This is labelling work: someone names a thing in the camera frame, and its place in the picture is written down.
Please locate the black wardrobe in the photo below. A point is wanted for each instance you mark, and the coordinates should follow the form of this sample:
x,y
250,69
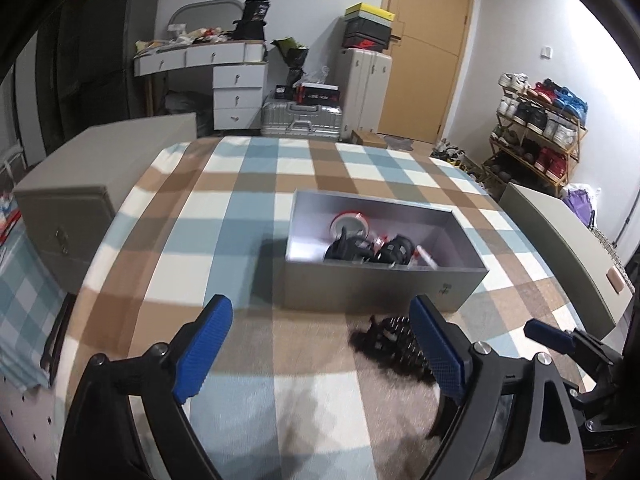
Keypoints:
x,y
60,60

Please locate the small cardboard box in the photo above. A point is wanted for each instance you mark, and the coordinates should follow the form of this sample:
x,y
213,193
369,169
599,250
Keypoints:
x,y
369,138

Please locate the grey storage ottoman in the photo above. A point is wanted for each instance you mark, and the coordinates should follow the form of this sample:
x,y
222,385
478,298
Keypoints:
x,y
555,245
100,170

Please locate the clear plastic bag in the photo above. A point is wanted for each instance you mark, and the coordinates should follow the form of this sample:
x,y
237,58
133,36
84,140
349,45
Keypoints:
x,y
316,76

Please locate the black bag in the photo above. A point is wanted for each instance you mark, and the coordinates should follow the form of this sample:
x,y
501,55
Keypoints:
x,y
252,20

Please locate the dark wrapped flower bouquet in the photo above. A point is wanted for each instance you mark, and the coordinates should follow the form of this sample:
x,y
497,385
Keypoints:
x,y
292,57

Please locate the black red shoe box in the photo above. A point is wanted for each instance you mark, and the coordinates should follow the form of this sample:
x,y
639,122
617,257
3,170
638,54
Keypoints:
x,y
366,42

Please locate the long black red box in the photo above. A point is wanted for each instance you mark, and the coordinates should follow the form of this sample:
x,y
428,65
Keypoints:
x,y
317,94

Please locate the pile of desk clutter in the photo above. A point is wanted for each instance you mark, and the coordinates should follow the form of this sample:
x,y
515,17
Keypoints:
x,y
185,37

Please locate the grey box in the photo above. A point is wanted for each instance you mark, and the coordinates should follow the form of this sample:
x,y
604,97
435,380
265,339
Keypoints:
x,y
380,285

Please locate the silver flat suitcase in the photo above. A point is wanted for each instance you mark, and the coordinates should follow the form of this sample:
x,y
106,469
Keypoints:
x,y
300,120

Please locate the grey refrigerator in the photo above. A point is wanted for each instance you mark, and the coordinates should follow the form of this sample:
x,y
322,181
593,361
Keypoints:
x,y
120,50

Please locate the white pegboard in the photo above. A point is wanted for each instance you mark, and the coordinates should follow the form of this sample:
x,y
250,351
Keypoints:
x,y
30,425

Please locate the grey arched mirror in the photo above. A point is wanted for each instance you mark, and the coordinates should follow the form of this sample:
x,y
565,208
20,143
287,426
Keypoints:
x,y
205,12

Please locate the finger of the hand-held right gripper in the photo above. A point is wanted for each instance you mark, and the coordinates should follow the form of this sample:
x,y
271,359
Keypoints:
x,y
550,335

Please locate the yellow lid shoe box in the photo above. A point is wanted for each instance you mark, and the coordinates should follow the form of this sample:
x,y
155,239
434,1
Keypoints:
x,y
370,11

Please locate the white plastic bag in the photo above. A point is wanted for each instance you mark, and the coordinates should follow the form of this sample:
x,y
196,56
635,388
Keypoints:
x,y
592,192

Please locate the small red white packet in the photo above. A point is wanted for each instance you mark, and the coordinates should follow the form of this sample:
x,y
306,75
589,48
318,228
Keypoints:
x,y
424,256

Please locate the purple bag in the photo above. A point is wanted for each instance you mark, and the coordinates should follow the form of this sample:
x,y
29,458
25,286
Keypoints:
x,y
580,205

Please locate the plaid tablecloth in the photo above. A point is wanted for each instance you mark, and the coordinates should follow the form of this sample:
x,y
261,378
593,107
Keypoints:
x,y
225,240

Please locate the wooden shoe rack with shoes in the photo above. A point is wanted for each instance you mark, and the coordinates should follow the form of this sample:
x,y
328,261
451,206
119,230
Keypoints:
x,y
545,120

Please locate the small black box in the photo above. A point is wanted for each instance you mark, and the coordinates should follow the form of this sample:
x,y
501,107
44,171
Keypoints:
x,y
284,92

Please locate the white desk with drawers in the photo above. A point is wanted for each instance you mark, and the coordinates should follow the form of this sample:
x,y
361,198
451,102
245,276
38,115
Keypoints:
x,y
235,90

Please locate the white upright suitcase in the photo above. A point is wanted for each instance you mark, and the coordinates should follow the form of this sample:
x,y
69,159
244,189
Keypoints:
x,y
362,95

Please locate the small pink case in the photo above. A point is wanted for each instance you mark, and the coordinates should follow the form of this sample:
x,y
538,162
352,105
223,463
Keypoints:
x,y
617,280

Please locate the loose shoe pile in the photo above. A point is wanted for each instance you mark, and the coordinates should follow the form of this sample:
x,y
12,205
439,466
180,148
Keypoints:
x,y
455,160

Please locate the wooden door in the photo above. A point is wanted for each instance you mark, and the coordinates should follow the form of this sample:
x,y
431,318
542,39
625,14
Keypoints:
x,y
430,60

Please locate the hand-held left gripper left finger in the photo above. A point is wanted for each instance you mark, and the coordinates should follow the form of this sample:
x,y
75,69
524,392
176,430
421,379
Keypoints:
x,y
205,355

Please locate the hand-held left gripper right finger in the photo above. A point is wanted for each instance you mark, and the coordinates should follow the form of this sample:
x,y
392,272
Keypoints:
x,y
440,355

